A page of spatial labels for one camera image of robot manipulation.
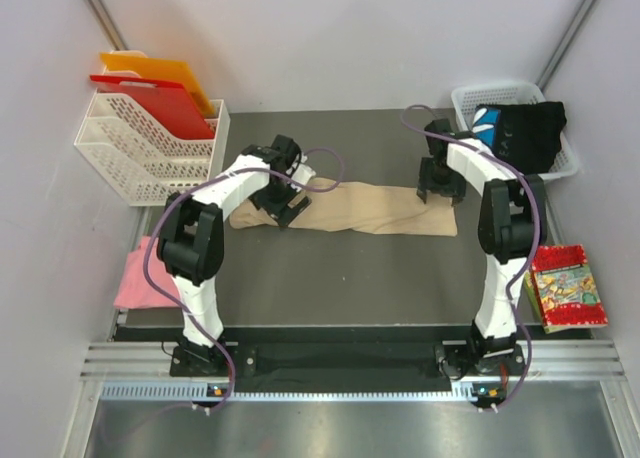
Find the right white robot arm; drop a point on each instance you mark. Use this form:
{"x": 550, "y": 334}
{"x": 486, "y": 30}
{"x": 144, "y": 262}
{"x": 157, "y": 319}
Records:
{"x": 511, "y": 225}

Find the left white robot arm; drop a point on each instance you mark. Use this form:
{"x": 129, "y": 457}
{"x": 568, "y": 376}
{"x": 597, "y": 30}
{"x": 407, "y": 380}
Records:
{"x": 191, "y": 240}

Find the white perforated file organizer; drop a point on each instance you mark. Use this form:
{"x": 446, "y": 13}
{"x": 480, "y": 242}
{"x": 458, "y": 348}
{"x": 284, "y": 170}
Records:
{"x": 139, "y": 158}

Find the black t shirt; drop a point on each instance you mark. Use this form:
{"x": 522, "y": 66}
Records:
{"x": 526, "y": 136}

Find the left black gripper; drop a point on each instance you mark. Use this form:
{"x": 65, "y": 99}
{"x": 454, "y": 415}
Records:
{"x": 260, "y": 201}

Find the white mesh laundry basket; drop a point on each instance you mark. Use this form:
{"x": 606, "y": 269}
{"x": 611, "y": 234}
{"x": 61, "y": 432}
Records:
{"x": 465, "y": 99}

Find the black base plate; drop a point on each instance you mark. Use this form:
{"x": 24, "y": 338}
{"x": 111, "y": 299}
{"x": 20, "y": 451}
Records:
{"x": 290, "y": 361}

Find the pink folded t shirt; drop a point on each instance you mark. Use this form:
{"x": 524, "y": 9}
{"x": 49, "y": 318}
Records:
{"x": 134, "y": 291}

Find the orange plastic folder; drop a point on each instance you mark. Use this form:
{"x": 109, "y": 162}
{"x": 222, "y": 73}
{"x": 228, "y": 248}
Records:
{"x": 161, "y": 69}

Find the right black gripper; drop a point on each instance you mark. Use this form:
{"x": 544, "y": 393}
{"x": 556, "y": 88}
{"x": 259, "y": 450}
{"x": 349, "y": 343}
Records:
{"x": 427, "y": 184}

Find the white slotted cable duct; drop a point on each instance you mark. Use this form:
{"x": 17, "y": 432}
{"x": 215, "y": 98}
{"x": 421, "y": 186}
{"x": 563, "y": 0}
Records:
{"x": 209, "y": 393}

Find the beige t shirt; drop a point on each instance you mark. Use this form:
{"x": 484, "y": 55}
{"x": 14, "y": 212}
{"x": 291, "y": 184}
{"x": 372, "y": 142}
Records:
{"x": 377, "y": 210}

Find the red plastic folder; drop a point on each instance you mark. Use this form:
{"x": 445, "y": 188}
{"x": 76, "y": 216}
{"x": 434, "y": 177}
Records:
{"x": 168, "y": 102}

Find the colourful picture book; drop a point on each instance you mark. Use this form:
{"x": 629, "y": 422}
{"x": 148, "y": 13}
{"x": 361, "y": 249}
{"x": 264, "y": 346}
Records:
{"x": 562, "y": 289}

